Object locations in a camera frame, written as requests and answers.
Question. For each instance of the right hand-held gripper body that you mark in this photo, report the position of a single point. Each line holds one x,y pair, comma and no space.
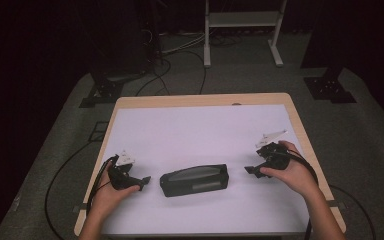
273,155

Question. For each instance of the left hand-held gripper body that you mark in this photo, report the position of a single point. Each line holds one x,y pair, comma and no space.
121,175

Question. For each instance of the black and grey case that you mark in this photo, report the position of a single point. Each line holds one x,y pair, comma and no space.
195,179

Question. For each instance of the person's left hand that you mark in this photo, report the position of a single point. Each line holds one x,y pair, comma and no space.
108,196

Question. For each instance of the person's right hand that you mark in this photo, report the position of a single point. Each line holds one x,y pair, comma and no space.
293,176

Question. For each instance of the white paper sheet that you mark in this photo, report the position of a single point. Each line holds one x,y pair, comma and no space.
196,133

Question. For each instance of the black stand base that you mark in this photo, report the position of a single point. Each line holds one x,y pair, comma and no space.
330,88
105,90

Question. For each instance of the white metal stand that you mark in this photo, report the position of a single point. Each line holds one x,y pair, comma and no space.
241,20

